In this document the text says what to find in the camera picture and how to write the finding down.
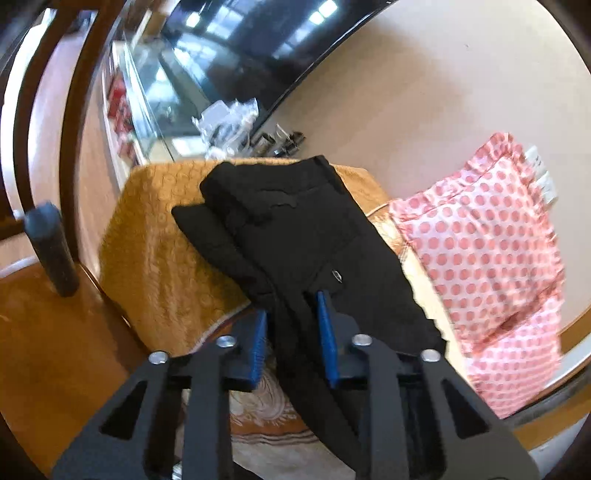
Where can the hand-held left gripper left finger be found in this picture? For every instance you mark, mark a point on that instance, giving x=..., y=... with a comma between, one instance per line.
x=256, y=344

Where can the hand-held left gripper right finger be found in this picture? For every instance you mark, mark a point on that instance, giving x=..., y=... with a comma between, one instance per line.
x=326, y=337

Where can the black pants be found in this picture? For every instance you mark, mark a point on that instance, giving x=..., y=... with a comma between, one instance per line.
x=295, y=240

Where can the orange patterned bed cover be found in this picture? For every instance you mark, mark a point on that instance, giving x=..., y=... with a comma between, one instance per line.
x=161, y=258

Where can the pink polka dot pillow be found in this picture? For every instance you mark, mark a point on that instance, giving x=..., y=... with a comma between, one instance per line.
x=485, y=258

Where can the metal clips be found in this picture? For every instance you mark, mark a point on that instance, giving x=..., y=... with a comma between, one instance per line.
x=281, y=141

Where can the clear plastic bag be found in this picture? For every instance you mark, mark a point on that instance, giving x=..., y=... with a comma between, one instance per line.
x=226, y=127

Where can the glass top cabinet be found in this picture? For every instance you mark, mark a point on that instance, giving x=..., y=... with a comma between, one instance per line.
x=152, y=106

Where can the black television screen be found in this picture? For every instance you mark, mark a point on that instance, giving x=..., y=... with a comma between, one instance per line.
x=277, y=50

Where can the brown wooden bed frame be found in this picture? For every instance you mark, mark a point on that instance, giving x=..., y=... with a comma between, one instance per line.
x=60, y=258

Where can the dark cylindrical post cap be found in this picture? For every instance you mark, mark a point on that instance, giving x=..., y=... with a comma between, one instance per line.
x=50, y=249

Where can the white wall socket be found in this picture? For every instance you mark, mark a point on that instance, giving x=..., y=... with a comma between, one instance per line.
x=541, y=175

